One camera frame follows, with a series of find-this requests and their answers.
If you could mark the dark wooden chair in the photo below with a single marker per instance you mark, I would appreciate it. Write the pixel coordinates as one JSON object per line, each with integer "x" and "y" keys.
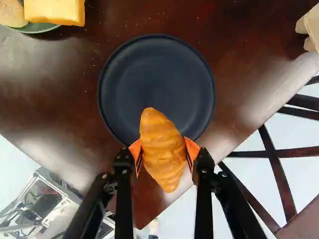
{"x": 274, "y": 154}

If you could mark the dark brown wooden table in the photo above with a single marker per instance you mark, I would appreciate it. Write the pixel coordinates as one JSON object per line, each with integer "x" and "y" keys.
{"x": 62, "y": 99}

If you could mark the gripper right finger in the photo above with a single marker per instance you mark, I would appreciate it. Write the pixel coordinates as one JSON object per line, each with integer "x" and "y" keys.
{"x": 204, "y": 189}

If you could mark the round beige bun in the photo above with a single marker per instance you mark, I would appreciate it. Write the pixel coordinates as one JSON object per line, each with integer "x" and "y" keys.
{"x": 11, "y": 12}

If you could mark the dark blue round plate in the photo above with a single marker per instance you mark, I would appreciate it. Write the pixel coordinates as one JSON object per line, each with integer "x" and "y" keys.
{"x": 154, "y": 84}

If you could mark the green plate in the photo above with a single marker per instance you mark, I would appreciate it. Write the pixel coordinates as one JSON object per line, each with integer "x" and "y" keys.
{"x": 37, "y": 27}

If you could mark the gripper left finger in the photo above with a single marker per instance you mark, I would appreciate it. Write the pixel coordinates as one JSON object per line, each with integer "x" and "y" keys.
{"x": 123, "y": 189}

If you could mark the cream cushioned chair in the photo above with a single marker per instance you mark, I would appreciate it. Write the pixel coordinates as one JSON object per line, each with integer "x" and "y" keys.
{"x": 309, "y": 27}

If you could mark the golden brown croissant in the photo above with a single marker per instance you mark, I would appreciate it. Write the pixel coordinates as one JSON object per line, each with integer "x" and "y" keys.
{"x": 162, "y": 149}

